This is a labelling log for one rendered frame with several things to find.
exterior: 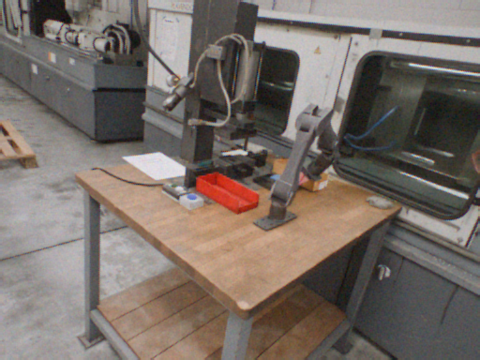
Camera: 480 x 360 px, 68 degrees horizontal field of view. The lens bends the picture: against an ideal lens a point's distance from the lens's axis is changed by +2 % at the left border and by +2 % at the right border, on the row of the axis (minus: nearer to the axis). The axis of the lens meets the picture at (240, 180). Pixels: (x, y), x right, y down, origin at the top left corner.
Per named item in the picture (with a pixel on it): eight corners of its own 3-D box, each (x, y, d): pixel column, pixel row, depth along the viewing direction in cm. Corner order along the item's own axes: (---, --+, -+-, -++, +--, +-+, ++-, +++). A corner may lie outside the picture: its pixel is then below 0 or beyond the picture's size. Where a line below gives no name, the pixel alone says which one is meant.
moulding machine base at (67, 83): (-16, 66, 779) (-23, 16, 742) (37, 69, 848) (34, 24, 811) (93, 146, 430) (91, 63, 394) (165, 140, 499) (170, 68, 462)
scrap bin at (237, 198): (237, 215, 134) (239, 201, 132) (195, 189, 149) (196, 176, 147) (257, 207, 143) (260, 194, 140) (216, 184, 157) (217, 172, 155)
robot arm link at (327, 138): (323, 137, 155) (308, 96, 130) (342, 142, 151) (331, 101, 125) (310, 160, 153) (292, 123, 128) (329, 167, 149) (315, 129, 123)
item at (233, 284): (204, 522, 122) (247, 309, 88) (76, 336, 181) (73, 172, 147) (352, 346, 202) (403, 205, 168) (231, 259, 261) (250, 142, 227)
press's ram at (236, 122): (230, 147, 152) (240, 77, 141) (191, 130, 167) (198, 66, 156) (256, 143, 165) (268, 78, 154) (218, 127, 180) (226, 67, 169)
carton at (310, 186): (312, 193, 167) (316, 178, 164) (271, 174, 182) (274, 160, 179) (325, 188, 176) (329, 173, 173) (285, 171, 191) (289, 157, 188)
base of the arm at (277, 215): (255, 204, 127) (270, 212, 122) (287, 192, 141) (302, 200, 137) (251, 223, 130) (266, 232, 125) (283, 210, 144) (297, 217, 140)
